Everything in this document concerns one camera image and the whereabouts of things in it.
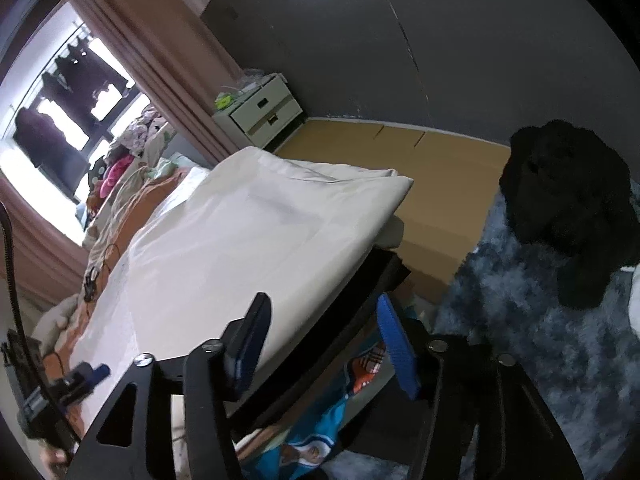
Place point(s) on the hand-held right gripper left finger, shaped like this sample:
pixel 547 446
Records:
pixel 250 345

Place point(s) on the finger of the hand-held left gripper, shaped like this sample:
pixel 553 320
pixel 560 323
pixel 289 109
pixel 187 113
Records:
pixel 90 375

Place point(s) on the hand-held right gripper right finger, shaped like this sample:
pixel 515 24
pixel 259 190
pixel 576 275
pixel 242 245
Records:
pixel 395 355

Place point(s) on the beige jacket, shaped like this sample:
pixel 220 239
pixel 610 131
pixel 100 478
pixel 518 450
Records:
pixel 240 240

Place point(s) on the pile of patterned clothes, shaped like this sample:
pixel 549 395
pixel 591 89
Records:
pixel 140 132

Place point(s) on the row of dark hanging clothes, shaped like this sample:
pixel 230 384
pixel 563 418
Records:
pixel 85 80

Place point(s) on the white plush toy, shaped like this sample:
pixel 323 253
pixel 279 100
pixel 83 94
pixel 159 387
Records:
pixel 57 322

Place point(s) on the black folded garment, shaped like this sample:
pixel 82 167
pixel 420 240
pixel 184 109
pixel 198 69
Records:
pixel 320 340

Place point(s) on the pink curtain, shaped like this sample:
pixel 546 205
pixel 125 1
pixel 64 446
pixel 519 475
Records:
pixel 165 75
pixel 40 245

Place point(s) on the grey white duvet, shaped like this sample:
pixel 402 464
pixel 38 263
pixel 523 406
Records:
pixel 107 225

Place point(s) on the blue grey shaggy rug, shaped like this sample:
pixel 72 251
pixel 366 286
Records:
pixel 550 320

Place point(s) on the brown cardboard sheet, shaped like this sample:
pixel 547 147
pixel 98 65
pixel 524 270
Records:
pixel 440 195

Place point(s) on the orange blanket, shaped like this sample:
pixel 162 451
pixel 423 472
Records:
pixel 150 200

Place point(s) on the pink plush toy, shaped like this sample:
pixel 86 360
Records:
pixel 115 172

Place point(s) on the black fluffy cloth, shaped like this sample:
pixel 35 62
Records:
pixel 565 200

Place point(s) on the white nightstand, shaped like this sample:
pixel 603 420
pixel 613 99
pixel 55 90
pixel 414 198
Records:
pixel 265 110

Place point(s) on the dark hanging coat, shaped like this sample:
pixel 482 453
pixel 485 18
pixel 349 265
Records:
pixel 45 140

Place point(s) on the green small item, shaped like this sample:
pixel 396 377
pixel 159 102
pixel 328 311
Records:
pixel 223 101

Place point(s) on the white cloth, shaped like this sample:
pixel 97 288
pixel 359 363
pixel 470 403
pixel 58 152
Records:
pixel 632 295

